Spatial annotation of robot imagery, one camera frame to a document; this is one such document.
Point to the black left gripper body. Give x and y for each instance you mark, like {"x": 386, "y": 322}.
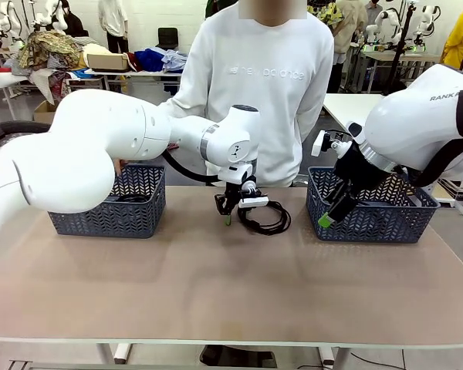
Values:
{"x": 232, "y": 191}

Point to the black floor base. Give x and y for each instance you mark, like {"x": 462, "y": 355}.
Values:
{"x": 235, "y": 356}

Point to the cream cushion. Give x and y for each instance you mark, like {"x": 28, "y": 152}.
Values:
{"x": 96, "y": 50}

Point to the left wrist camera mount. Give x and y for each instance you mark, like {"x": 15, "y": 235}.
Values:
{"x": 253, "y": 202}

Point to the grey background workbench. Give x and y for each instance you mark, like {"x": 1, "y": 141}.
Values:
{"x": 409, "y": 57}

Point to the white side table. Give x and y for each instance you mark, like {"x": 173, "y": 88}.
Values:
{"x": 347, "y": 106}

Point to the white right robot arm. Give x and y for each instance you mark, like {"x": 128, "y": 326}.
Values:
{"x": 416, "y": 127}

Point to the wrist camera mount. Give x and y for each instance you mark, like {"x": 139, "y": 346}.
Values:
{"x": 317, "y": 144}
{"x": 253, "y": 202}

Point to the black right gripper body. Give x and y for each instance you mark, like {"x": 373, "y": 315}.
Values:
{"x": 360, "y": 169}

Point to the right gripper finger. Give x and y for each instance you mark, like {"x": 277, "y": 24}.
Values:
{"x": 325, "y": 219}
{"x": 343, "y": 208}

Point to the person's right forearm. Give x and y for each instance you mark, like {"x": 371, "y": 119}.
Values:
{"x": 185, "y": 108}

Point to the white clothes table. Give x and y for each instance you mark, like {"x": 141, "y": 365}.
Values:
{"x": 146, "y": 74}

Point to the black chair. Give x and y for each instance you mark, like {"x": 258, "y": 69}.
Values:
{"x": 166, "y": 38}

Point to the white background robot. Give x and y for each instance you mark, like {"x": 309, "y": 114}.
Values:
{"x": 380, "y": 19}
{"x": 4, "y": 21}
{"x": 428, "y": 21}
{"x": 48, "y": 13}

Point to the dark blue cloth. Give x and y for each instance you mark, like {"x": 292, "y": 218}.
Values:
{"x": 148, "y": 59}

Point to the bystander in white shirt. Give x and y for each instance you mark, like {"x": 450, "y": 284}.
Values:
{"x": 113, "y": 21}

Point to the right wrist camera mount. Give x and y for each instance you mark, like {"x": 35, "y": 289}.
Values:
{"x": 317, "y": 144}

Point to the person's right hand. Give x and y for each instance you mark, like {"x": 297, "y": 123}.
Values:
{"x": 119, "y": 167}

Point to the white table leg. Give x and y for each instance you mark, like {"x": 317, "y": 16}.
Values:
{"x": 332, "y": 354}
{"x": 117, "y": 352}

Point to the light blue shirt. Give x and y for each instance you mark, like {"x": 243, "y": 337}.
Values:
{"x": 174, "y": 59}

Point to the open cardboard floor box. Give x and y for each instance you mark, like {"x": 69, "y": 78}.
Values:
{"x": 44, "y": 112}

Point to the bystander in beige jacket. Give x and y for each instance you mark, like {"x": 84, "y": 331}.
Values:
{"x": 349, "y": 27}

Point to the yellow black floral cloth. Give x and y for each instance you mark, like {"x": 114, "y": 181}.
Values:
{"x": 326, "y": 15}

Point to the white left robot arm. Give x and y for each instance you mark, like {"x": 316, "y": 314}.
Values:
{"x": 100, "y": 135}

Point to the bystander in black top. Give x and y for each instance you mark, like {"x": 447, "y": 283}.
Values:
{"x": 73, "y": 23}

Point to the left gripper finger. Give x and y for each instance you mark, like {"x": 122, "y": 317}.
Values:
{"x": 228, "y": 214}
{"x": 220, "y": 204}

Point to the person in white sweatshirt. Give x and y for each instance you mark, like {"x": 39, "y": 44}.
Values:
{"x": 262, "y": 96}

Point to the patterned clothes pile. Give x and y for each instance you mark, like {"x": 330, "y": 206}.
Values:
{"x": 48, "y": 48}

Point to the grey-blue plastic basket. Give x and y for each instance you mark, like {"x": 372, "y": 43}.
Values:
{"x": 370, "y": 227}
{"x": 131, "y": 221}

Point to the black tripod pole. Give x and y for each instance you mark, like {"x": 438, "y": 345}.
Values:
{"x": 399, "y": 50}

